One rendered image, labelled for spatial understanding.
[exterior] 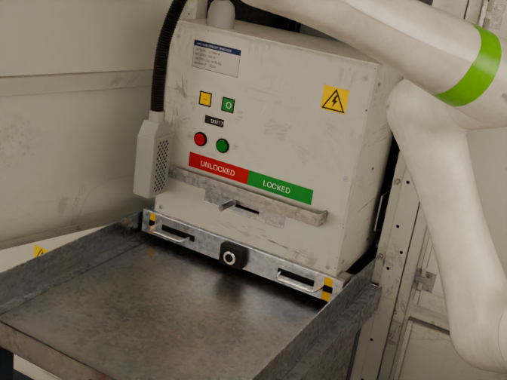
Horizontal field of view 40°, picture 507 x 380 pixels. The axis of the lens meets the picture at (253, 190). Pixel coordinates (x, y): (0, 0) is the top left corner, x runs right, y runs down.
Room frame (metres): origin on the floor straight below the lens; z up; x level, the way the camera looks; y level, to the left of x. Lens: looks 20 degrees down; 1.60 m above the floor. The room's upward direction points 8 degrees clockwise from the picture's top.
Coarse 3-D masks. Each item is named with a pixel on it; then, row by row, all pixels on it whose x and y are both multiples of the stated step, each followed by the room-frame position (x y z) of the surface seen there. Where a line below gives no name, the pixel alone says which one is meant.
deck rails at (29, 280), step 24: (96, 240) 1.43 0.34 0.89; (120, 240) 1.51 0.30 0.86; (144, 240) 1.55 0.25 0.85; (24, 264) 1.23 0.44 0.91; (48, 264) 1.29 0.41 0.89; (72, 264) 1.36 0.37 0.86; (96, 264) 1.39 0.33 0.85; (0, 288) 1.18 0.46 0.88; (24, 288) 1.23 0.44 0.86; (48, 288) 1.26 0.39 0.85; (360, 288) 1.44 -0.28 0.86; (0, 312) 1.14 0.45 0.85; (336, 312) 1.31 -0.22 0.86; (312, 336) 1.19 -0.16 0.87; (288, 360) 1.09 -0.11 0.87
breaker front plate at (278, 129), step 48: (192, 48) 1.54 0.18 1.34; (240, 48) 1.49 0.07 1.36; (288, 48) 1.44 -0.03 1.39; (192, 96) 1.54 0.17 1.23; (240, 96) 1.48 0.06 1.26; (288, 96) 1.43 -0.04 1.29; (192, 144) 1.53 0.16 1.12; (240, 144) 1.48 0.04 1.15; (288, 144) 1.43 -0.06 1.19; (336, 144) 1.38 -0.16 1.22; (192, 192) 1.52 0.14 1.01; (336, 192) 1.37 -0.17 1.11; (240, 240) 1.46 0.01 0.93; (288, 240) 1.41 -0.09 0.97; (336, 240) 1.36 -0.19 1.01
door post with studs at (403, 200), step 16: (448, 0) 1.49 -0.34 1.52; (464, 0) 1.48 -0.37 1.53; (400, 160) 1.51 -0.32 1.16; (400, 176) 1.50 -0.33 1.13; (400, 192) 1.50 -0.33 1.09; (400, 208) 1.49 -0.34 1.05; (384, 224) 1.51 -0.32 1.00; (400, 224) 1.49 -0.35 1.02; (384, 240) 1.50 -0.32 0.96; (400, 240) 1.48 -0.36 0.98; (384, 256) 1.50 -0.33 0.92; (400, 256) 1.48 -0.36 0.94; (384, 272) 1.49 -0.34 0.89; (400, 272) 1.48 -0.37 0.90; (384, 288) 1.49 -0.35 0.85; (384, 304) 1.49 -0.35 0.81; (384, 320) 1.48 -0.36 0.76; (384, 336) 1.48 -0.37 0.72; (368, 352) 1.49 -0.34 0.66; (368, 368) 1.49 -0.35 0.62
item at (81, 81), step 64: (0, 0) 1.43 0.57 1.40; (64, 0) 1.54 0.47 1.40; (128, 0) 1.67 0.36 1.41; (0, 64) 1.43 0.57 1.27; (64, 64) 1.55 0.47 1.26; (128, 64) 1.68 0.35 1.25; (0, 128) 1.44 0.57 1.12; (64, 128) 1.56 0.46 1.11; (128, 128) 1.70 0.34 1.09; (0, 192) 1.44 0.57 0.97; (64, 192) 1.56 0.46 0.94; (128, 192) 1.71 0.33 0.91
